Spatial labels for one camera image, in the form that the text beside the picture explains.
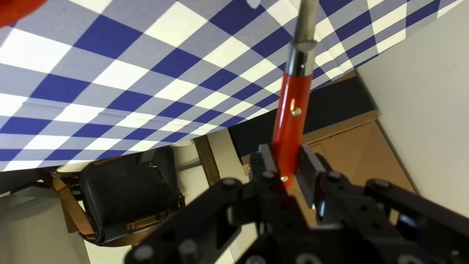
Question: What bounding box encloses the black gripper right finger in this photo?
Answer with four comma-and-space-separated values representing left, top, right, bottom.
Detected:
294, 145, 339, 213

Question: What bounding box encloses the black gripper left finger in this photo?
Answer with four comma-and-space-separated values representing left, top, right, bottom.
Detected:
247, 144, 295, 232

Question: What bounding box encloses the red handled metal spoon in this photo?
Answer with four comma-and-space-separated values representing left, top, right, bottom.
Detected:
269, 0, 320, 191

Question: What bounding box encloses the brown cardboard box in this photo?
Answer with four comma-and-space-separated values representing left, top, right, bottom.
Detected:
228, 72, 417, 232

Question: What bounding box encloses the black and brown bag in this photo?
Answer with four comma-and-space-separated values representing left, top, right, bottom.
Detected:
48, 145, 187, 246

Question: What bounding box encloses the blue white checked tablecloth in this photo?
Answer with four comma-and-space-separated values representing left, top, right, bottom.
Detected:
0, 0, 465, 173

